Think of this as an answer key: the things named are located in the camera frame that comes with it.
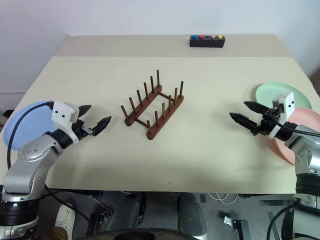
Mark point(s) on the grey rounded cylinder shape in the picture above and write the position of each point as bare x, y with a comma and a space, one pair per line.
191, 212

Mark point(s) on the brown trouser leg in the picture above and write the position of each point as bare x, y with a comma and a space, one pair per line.
56, 233

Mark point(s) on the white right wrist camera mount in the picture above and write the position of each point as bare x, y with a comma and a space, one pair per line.
287, 102

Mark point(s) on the wooden dish rack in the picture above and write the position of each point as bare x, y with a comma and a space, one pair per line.
162, 122

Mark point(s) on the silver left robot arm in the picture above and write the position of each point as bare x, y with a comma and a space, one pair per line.
30, 152

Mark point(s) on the blue plate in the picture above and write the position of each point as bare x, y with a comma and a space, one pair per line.
30, 127

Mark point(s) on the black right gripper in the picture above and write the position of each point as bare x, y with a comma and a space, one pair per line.
268, 122

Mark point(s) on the white shoe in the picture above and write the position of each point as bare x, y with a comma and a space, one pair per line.
63, 216

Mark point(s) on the silver metal bracket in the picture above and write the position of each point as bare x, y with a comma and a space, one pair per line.
232, 221

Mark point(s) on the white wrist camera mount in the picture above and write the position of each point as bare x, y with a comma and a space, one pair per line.
61, 112
287, 102

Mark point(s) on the green plate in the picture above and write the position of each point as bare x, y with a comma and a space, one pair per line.
270, 91

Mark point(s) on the dark curved rim shape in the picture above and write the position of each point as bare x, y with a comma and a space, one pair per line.
140, 235

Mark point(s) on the black button box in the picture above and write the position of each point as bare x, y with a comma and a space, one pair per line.
207, 43

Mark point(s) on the pink-red plate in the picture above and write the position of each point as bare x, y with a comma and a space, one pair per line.
305, 117

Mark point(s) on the dark rounded bulky shape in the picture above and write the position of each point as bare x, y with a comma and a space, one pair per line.
127, 210

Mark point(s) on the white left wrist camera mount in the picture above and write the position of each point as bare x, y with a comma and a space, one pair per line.
61, 112

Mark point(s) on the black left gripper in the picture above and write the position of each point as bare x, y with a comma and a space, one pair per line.
79, 131

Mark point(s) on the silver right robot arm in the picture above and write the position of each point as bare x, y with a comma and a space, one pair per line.
305, 155

